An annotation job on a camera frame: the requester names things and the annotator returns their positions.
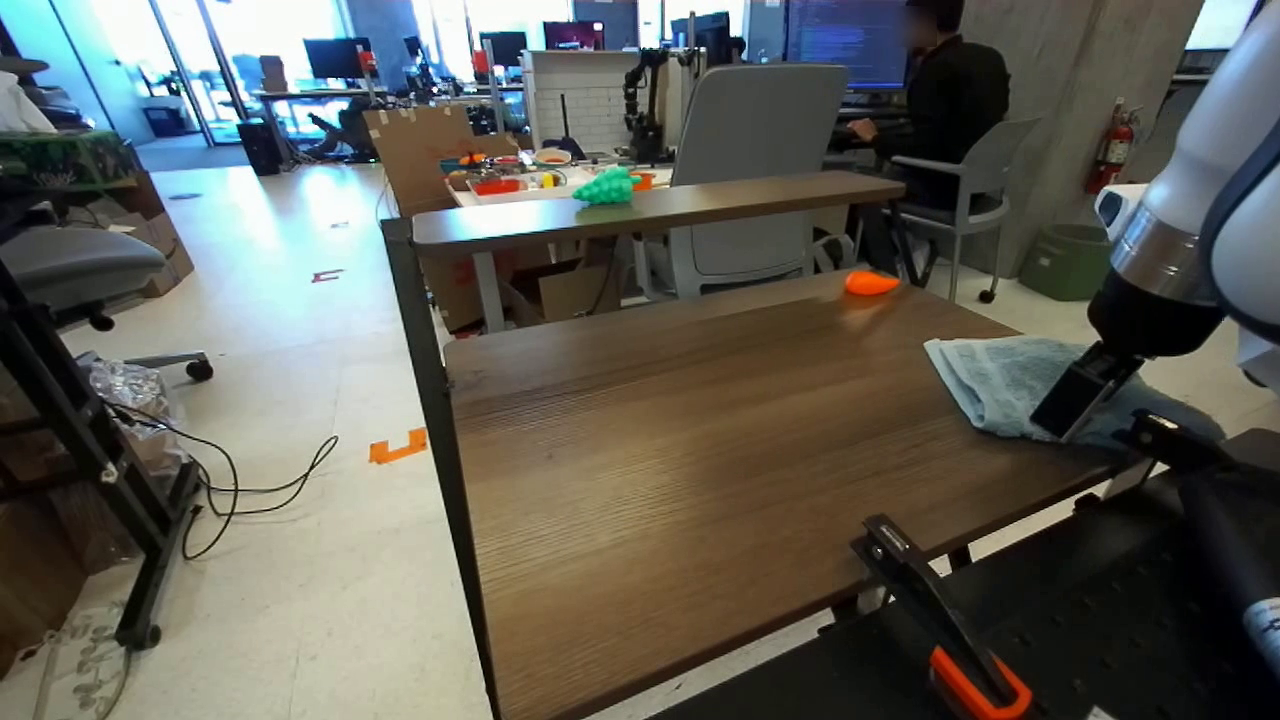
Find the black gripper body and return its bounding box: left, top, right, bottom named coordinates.
left=1083, top=269, right=1232, bottom=362

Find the light blue towel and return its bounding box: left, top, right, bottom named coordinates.
left=918, top=330, right=1228, bottom=454

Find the green storage bin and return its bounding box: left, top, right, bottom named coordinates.
left=1017, top=221, right=1118, bottom=303

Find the red fire extinguisher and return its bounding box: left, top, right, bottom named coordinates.
left=1078, top=97, right=1139, bottom=202

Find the orange carrot toy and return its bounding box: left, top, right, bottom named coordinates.
left=841, top=265, right=903, bottom=300

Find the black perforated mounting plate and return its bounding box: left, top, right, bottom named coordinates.
left=646, top=425, right=1280, bottom=720

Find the person in black shirt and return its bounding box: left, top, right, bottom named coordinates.
left=837, top=0, right=1017, bottom=274

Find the light gray highback chair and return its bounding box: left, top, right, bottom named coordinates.
left=634, top=58, right=858, bottom=303

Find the long wooden side table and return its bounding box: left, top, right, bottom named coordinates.
left=409, top=169, right=906, bottom=335

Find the black desk device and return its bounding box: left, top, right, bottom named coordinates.
left=620, top=48, right=673, bottom=169

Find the black computer monitor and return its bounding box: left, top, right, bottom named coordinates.
left=475, top=29, right=531, bottom=70
left=298, top=33, right=372, bottom=83
left=538, top=16, right=607, bottom=54
left=662, top=9, right=735, bottom=68

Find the green plastic toy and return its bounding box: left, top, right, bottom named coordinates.
left=570, top=158, right=639, bottom=212

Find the brown cardboard box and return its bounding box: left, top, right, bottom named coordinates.
left=507, top=257, right=629, bottom=327
left=0, top=484, right=102, bottom=677
left=120, top=206, right=199, bottom=300

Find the white toy table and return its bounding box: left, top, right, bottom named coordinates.
left=438, top=148, right=676, bottom=212

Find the white partition board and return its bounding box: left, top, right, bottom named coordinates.
left=519, top=48, right=646, bottom=158

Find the orange floor tape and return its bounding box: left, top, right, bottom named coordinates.
left=365, top=425, right=433, bottom=467

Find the black trash bin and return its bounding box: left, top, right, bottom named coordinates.
left=236, top=114, right=286, bottom=179

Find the crumpled clear plastic bag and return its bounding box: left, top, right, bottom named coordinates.
left=70, top=348, right=184, bottom=451

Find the black equipment stand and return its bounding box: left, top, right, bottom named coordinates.
left=0, top=257, right=209, bottom=654

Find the dark gray office chair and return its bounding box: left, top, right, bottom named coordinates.
left=0, top=221, right=217, bottom=387

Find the black floor cable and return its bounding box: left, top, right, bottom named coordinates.
left=94, top=394, right=344, bottom=564

